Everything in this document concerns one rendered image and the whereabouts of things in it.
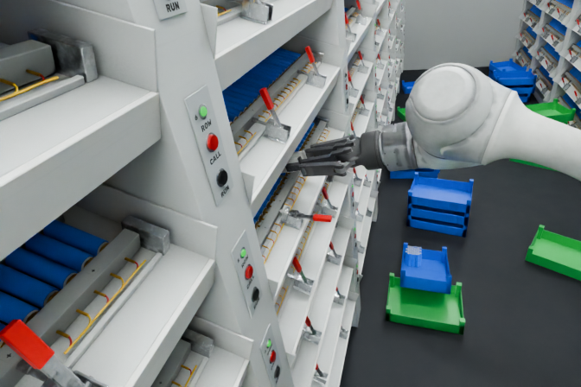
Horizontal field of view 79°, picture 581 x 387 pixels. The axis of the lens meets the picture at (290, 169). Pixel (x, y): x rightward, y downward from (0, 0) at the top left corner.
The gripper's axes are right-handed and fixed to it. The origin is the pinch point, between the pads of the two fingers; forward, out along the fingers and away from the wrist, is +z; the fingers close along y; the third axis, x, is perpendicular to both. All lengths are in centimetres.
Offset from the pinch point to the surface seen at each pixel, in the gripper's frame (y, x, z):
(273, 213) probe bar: 13.3, 3.6, 0.0
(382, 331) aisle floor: -32, 102, 4
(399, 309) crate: -43, 102, -2
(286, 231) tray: 14.1, 7.3, -1.7
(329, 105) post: -31.4, 0.3, -1.9
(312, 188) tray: -0.9, 8.0, -2.7
